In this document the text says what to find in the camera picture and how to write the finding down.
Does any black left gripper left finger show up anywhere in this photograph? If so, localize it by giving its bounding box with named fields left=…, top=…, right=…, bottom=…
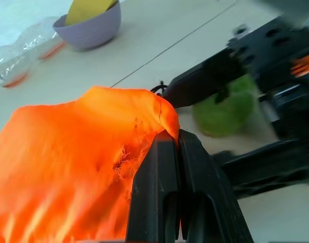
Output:
left=125, top=132, right=182, bottom=243

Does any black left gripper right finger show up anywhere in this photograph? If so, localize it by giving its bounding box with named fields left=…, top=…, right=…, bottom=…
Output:
left=178, top=129, right=255, bottom=243

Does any green round object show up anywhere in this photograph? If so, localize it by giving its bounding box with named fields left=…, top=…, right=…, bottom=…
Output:
left=192, top=75, right=258, bottom=139

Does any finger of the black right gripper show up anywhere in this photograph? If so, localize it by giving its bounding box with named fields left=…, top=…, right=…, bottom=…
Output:
left=211, top=138, right=309, bottom=198
left=164, top=48, right=249, bottom=109

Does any black pouch drawstring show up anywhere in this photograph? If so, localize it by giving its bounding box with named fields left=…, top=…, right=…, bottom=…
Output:
left=150, top=80, right=168, bottom=96

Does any lilac plastic bowl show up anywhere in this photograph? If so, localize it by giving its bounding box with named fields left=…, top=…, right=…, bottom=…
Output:
left=52, top=1, right=122, bottom=50

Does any yellow smooth object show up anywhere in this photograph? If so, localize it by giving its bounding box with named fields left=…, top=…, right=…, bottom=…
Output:
left=64, top=0, right=119, bottom=26

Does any clear plastic bag orange stripe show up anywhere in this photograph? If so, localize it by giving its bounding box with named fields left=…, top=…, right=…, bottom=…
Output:
left=16, top=16, right=67, bottom=61
left=0, top=44, right=35, bottom=89

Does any orange fabric pouch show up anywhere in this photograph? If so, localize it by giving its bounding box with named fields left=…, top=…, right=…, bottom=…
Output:
left=0, top=86, right=181, bottom=243

